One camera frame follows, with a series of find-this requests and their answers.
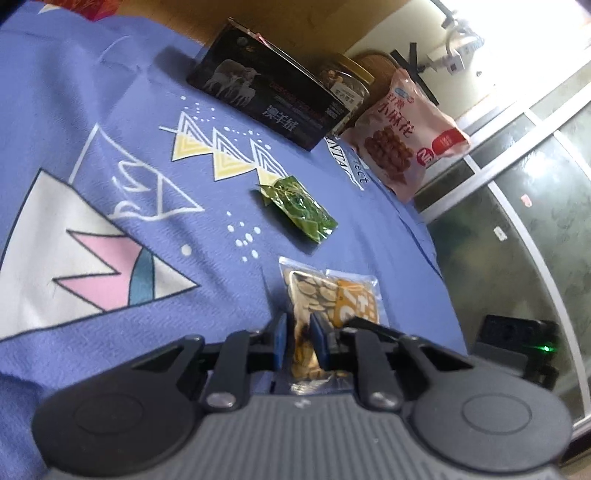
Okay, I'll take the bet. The red gift bag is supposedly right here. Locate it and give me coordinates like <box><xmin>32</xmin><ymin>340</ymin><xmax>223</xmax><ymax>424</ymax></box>
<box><xmin>44</xmin><ymin>0</ymin><xmax>122</xmax><ymax>21</ymax></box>

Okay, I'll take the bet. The black tape cross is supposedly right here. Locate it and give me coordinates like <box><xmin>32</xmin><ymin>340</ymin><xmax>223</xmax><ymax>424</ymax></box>
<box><xmin>390</xmin><ymin>42</ymin><xmax>439</xmax><ymax>104</ymax></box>

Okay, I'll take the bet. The green snack packet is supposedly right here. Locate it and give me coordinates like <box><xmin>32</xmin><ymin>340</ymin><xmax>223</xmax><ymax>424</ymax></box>
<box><xmin>253</xmin><ymin>175</ymin><xmax>339</xmax><ymax>243</ymax></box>

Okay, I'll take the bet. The white wall-mounted device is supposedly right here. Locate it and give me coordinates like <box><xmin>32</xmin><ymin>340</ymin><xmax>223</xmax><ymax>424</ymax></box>
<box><xmin>427</xmin><ymin>9</ymin><xmax>485</xmax><ymax>75</ymax></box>

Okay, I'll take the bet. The blue printed blanket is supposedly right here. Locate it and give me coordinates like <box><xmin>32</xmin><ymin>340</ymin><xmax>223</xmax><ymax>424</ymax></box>
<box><xmin>0</xmin><ymin>0</ymin><xmax>469</xmax><ymax>480</ymax></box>

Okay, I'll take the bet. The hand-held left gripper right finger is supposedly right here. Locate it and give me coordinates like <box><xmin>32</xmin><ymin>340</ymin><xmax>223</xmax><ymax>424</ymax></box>
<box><xmin>310</xmin><ymin>314</ymin><xmax>481</xmax><ymax>413</ymax></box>

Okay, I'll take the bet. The black printed box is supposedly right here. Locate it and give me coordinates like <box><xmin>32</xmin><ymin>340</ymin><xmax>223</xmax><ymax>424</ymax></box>
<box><xmin>187</xmin><ymin>18</ymin><xmax>356</xmax><ymax>152</ymax></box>

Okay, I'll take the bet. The wooden board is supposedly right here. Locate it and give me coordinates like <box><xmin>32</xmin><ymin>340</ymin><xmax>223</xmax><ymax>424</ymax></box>
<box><xmin>115</xmin><ymin>0</ymin><xmax>370</xmax><ymax>61</ymax></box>

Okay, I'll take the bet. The pink snack bag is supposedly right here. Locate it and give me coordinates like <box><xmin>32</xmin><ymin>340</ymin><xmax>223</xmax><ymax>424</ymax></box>
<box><xmin>342</xmin><ymin>68</ymin><xmax>472</xmax><ymax>204</ymax></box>

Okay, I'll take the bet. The clear nut jar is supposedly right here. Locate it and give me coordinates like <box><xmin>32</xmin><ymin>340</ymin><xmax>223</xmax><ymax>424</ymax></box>
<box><xmin>318</xmin><ymin>53</ymin><xmax>374</xmax><ymax>114</ymax></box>

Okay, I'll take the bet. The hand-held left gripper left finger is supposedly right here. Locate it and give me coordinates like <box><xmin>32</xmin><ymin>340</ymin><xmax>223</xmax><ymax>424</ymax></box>
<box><xmin>124</xmin><ymin>313</ymin><xmax>290</xmax><ymax>413</ymax></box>

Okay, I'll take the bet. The peanut packet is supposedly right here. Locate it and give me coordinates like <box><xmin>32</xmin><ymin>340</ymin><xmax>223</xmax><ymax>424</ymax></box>
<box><xmin>278</xmin><ymin>257</ymin><xmax>380</xmax><ymax>393</ymax></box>

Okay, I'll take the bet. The white framed window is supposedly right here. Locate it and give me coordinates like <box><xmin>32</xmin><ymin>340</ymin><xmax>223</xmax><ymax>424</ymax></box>
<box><xmin>416</xmin><ymin>69</ymin><xmax>591</xmax><ymax>462</ymax></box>

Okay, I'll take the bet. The brown woven mat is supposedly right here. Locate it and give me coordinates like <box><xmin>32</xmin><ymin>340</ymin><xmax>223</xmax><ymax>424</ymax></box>
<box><xmin>348</xmin><ymin>53</ymin><xmax>398</xmax><ymax>75</ymax></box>

